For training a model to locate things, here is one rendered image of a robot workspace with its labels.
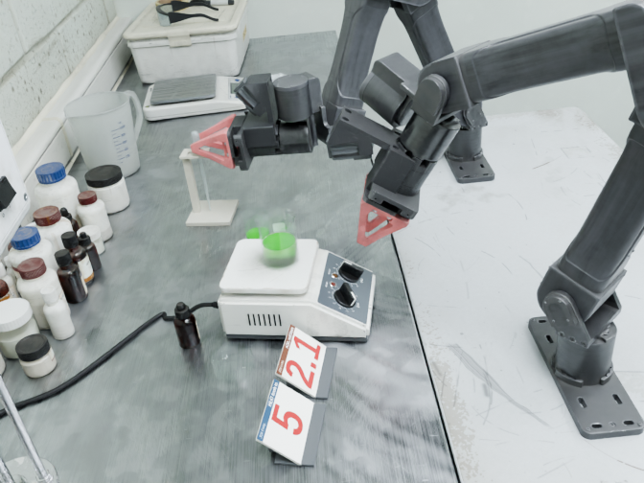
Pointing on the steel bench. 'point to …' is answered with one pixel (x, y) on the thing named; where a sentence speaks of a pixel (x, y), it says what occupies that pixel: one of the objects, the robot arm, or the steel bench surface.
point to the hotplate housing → (290, 313)
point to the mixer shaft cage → (23, 470)
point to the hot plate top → (252, 261)
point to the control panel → (339, 287)
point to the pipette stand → (222, 214)
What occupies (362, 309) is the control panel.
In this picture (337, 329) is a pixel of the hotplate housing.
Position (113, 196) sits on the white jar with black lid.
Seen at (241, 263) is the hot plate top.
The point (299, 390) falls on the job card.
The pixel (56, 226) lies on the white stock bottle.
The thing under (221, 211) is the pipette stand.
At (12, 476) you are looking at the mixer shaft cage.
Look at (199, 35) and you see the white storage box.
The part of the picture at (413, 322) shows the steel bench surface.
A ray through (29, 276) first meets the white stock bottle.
